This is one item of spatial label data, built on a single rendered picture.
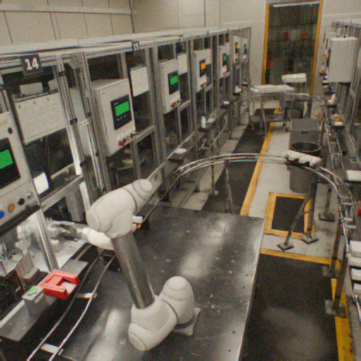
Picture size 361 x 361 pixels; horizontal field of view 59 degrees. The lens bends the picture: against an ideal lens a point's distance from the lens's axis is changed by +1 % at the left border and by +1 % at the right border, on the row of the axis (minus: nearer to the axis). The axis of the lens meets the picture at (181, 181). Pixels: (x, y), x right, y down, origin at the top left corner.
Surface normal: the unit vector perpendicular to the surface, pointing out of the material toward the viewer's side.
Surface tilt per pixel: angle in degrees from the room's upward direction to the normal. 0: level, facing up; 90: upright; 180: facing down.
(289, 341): 0
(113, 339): 0
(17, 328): 0
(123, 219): 80
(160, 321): 71
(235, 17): 90
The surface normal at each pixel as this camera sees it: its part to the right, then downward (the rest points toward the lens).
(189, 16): -0.33, 0.43
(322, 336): -0.07, -0.90
